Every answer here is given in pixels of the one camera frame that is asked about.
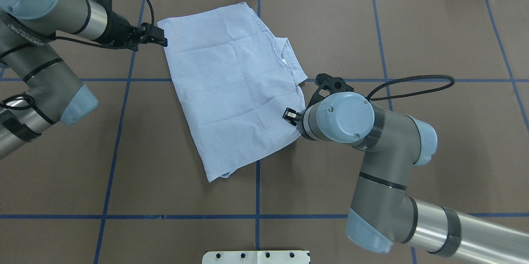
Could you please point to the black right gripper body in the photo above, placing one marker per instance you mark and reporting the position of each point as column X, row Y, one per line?
column 290, row 116

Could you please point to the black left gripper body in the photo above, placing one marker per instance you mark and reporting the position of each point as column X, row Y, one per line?
column 120, row 29

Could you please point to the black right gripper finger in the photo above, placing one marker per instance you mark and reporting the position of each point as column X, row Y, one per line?
column 292, row 116

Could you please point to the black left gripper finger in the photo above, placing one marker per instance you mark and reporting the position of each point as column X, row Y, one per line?
column 152, row 34

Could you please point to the light blue striped shirt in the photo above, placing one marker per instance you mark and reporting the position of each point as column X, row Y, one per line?
column 234, row 80

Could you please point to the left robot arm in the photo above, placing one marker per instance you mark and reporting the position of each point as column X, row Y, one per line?
column 55, row 93

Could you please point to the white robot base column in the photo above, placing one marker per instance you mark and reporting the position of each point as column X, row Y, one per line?
column 257, row 257

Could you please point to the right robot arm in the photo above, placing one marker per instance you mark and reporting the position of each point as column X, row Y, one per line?
column 381, row 212

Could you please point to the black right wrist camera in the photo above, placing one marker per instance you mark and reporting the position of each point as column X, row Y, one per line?
column 328, row 85

